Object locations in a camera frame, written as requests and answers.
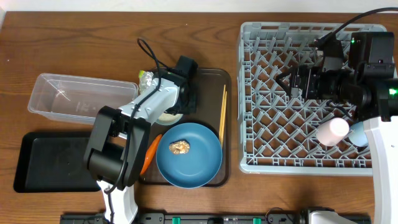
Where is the light blue bowl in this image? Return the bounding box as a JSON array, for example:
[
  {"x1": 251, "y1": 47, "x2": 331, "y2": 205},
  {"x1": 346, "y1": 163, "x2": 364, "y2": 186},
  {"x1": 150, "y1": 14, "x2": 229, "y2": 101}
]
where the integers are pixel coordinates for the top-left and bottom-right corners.
[{"x1": 156, "y1": 113, "x2": 183, "y2": 126}]

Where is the brown food scrap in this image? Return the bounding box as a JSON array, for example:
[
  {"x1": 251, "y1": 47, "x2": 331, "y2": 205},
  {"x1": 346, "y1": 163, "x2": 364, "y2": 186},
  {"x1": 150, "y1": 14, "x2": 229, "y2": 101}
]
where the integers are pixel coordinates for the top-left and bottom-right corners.
[{"x1": 169, "y1": 140, "x2": 190, "y2": 154}]

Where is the foil wrapper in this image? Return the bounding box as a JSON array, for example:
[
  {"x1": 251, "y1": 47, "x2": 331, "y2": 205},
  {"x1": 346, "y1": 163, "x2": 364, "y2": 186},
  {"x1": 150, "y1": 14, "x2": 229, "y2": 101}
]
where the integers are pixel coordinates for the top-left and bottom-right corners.
[{"x1": 139, "y1": 70, "x2": 154, "y2": 94}]

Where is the pink cup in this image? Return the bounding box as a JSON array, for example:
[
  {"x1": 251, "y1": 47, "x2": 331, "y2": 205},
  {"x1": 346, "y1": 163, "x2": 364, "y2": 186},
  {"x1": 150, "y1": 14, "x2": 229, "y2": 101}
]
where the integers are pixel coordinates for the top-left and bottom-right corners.
[{"x1": 316, "y1": 118, "x2": 349, "y2": 146}]

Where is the orange carrot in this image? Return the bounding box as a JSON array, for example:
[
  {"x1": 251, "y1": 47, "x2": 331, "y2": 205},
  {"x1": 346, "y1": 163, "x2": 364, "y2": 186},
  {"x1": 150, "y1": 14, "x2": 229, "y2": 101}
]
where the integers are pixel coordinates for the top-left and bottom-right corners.
[{"x1": 140, "y1": 134, "x2": 162, "y2": 175}]

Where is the dark blue plate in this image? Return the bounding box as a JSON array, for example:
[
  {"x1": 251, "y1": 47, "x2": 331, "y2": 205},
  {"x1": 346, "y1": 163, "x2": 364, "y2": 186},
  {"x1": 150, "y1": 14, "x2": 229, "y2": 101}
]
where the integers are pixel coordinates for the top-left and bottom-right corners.
[{"x1": 156, "y1": 123, "x2": 223, "y2": 189}]

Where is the light blue cup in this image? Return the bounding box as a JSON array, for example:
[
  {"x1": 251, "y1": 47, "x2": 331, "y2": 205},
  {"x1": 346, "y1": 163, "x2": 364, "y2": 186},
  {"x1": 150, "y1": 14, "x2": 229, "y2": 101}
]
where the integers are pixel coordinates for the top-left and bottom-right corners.
[{"x1": 348, "y1": 121, "x2": 368, "y2": 147}]

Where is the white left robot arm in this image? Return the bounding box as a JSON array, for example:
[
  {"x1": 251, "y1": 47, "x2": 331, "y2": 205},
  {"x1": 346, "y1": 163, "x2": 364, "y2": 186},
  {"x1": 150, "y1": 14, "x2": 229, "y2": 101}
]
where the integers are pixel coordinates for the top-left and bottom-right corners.
[{"x1": 83, "y1": 74, "x2": 196, "y2": 223}]

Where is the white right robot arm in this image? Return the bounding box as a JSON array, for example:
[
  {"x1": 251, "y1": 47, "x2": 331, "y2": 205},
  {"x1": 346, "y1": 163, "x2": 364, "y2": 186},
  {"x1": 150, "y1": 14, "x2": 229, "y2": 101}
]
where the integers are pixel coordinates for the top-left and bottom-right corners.
[{"x1": 275, "y1": 65, "x2": 397, "y2": 223}]

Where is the grey dishwasher rack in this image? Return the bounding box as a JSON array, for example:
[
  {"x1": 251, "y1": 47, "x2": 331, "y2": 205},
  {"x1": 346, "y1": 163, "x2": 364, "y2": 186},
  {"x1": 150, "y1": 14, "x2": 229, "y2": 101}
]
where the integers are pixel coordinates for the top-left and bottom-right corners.
[{"x1": 238, "y1": 22, "x2": 387, "y2": 176}]

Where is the brown plastic tray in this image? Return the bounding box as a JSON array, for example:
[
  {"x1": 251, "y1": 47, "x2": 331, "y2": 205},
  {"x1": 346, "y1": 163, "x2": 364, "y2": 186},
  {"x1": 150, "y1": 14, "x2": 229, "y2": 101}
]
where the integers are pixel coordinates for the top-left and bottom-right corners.
[{"x1": 134, "y1": 67, "x2": 232, "y2": 188}]

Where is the wooden chopstick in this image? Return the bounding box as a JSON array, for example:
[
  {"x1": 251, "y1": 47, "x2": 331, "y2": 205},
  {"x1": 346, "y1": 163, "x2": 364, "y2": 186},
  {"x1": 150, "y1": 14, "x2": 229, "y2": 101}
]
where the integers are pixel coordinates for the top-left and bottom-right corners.
[
  {"x1": 218, "y1": 85, "x2": 227, "y2": 146},
  {"x1": 220, "y1": 91, "x2": 228, "y2": 148}
]

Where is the clear plastic bin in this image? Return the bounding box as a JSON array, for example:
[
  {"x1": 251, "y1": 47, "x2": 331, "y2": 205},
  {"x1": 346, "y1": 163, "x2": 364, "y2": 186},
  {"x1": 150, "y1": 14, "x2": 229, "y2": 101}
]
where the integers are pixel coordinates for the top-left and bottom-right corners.
[{"x1": 27, "y1": 73, "x2": 139, "y2": 125}]

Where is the black plastic bin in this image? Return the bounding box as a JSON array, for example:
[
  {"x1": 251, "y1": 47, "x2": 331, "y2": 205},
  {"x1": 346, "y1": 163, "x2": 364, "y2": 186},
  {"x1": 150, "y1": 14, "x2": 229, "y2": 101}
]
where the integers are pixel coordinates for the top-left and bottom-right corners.
[{"x1": 13, "y1": 132, "x2": 100, "y2": 193}]

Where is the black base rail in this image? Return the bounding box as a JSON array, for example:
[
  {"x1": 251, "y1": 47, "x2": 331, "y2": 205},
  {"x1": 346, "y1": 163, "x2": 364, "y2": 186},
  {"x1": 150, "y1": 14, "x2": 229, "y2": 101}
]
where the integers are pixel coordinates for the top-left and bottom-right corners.
[{"x1": 60, "y1": 213, "x2": 371, "y2": 224}]

